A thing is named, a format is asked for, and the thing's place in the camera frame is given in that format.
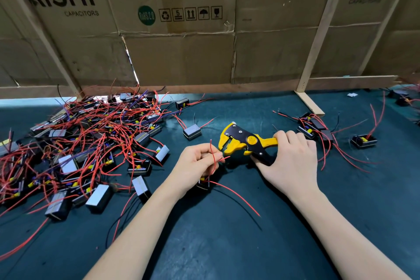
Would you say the person's right hand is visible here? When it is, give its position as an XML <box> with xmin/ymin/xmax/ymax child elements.
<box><xmin>253</xmin><ymin>130</ymin><xmax>321</xmax><ymax>200</ymax></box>

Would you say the person's left hand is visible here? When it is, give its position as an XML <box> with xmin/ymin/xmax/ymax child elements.
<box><xmin>167</xmin><ymin>143</ymin><xmax>227</xmax><ymax>200</ymax></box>

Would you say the small transformer with red wires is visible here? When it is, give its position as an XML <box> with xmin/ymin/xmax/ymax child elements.
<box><xmin>196</xmin><ymin>139</ymin><xmax>262</xmax><ymax>218</ymax></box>

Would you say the yellow black wire stripper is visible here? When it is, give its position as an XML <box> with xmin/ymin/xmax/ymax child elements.
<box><xmin>218</xmin><ymin>122</ymin><xmax>279</xmax><ymax>166</ymax></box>

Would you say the person's right forearm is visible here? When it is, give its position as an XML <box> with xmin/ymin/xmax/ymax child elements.
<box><xmin>289</xmin><ymin>188</ymin><xmax>412</xmax><ymax>280</ymax></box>

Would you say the person's left forearm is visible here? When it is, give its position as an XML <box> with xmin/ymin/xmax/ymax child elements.
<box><xmin>84</xmin><ymin>188</ymin><xmax>186</xmax><ymax>280</ymax></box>

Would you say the long horizontal wooden board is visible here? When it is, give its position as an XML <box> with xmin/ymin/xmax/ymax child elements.
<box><xmin>0</xmin><ymin>75</ymin><xmax>400</xmax><ymax>100</ymax></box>

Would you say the short wooden foot piece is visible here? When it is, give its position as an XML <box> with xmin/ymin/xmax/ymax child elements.
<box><xmin>294</xmin><ymin>90</ymin><xmax>326</xmax><ymax>117</ymax></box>

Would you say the cardboard panel with green sticker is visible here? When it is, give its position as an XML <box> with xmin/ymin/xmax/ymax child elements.
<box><xmin>0</xmin><ymin>0</ymin><xmax>237</xmax><ymax>88</ymax></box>

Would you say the plain printed cardboard panel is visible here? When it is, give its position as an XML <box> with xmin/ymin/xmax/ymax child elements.
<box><xmin>234</xmin><ymin>0</ymin><xmax>420</xmax><ymax>85</ymax></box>

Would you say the grey transformer with red wires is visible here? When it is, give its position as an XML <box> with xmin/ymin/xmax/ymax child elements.
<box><xmin>173</xmin><ymin>113</ymin><xmax>215</xmax><ymax>141</ymax></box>

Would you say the pile of red-wired transformers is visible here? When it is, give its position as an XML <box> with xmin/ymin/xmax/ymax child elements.
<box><xmin>0</xmin><ymin>81</ymin><xmax>172</xmax><ymax>261</ymax></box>

